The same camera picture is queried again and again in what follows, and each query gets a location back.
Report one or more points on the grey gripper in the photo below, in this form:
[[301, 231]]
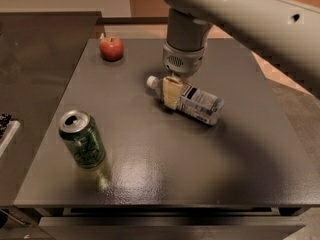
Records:
[[182, 60]]

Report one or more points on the clear plastic water bottle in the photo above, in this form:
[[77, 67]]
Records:
[[193, 101]]

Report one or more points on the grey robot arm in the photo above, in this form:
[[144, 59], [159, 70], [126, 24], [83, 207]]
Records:
[[285, 33]]

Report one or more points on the red apple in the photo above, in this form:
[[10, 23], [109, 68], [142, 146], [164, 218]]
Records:
[[111, 48]]

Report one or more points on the green soda can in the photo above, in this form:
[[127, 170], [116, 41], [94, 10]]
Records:
[[79, 132]]

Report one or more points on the dark side table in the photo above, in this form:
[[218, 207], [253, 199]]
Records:
[[38, 55]]

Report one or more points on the white keyboard edge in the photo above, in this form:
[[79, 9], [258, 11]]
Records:
[[8, 130]]

